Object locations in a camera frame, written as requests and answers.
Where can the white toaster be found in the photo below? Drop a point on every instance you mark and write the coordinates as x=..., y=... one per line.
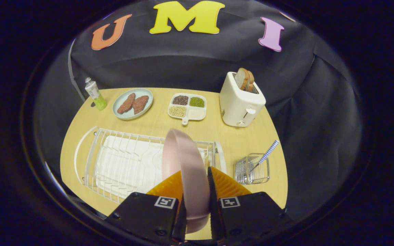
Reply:
x=238, y=106

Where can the brown meat piece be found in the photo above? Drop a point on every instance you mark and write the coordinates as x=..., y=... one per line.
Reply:
x=126, y=103
x=140, y=104

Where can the black backdrop cloth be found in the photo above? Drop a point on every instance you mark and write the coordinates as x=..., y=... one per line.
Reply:
x=183, y=65

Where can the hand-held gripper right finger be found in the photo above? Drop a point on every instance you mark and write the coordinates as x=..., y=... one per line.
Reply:
x=212, y=212

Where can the white divided tray with beans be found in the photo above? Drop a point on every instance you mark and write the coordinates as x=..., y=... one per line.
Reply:
x=197, y=114

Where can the pink plate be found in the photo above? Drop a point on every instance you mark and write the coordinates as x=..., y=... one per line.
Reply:
x=190, y=177

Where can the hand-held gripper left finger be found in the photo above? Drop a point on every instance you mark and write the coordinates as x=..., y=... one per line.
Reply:
x=180, y=225

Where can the light blue plate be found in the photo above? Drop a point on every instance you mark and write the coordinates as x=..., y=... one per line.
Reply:
x=120, y=114

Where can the clear bottle with green liquid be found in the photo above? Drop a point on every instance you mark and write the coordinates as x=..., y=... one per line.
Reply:
x=94, y=94

